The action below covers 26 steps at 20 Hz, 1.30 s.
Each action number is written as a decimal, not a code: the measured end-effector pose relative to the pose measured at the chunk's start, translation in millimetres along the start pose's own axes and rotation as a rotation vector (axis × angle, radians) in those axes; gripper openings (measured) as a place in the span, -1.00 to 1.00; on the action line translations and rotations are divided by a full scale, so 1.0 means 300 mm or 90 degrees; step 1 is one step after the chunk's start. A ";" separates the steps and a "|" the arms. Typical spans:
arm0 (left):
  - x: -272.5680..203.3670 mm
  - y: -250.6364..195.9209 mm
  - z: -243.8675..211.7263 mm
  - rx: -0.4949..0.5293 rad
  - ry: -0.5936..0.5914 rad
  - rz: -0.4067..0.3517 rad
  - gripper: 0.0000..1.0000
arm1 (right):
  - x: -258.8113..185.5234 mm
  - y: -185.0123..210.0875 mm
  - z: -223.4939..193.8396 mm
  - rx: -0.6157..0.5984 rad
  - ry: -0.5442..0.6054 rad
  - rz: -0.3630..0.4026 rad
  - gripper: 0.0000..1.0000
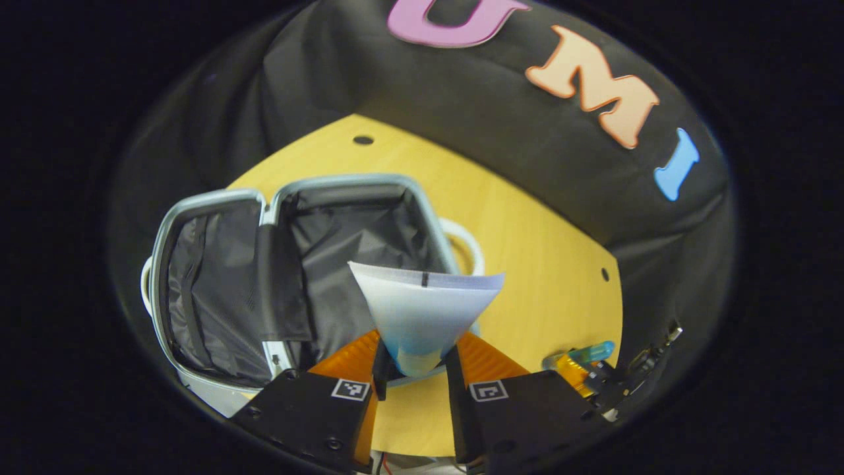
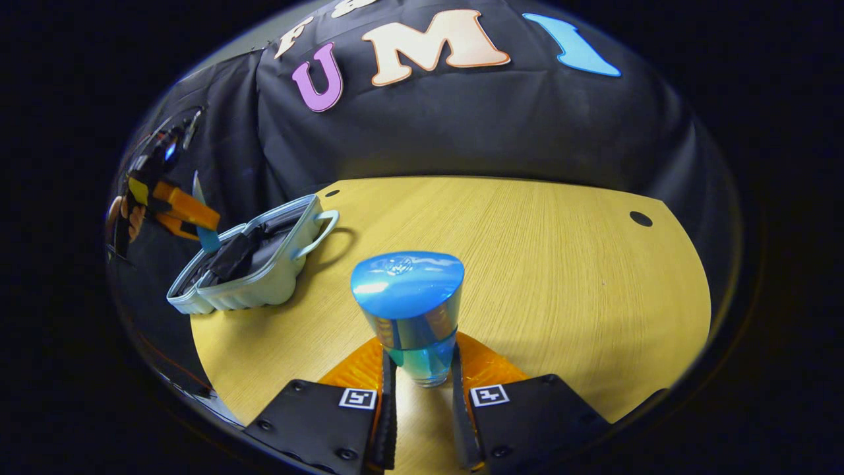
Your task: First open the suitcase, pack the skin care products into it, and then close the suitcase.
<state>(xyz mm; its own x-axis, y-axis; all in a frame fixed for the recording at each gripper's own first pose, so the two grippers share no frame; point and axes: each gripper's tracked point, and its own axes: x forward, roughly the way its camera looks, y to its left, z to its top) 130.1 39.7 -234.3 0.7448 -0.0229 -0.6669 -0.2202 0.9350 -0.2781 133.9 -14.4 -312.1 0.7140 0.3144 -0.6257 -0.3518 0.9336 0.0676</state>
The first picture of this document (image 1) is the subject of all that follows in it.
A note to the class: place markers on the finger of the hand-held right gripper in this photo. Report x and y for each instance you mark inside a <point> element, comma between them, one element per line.
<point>570,373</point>

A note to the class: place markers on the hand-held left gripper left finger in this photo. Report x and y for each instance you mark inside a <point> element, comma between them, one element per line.
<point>381,379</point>

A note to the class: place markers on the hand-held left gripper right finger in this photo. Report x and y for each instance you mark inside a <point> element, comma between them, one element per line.
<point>455,396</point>

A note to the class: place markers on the small clear blue bottle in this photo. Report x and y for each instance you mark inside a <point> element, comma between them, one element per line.
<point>593,351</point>

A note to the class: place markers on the white and blue cream tube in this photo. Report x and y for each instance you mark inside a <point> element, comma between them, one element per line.
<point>422,310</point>

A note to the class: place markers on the light blue suitcase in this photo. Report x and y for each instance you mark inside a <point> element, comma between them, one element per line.
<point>343,244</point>

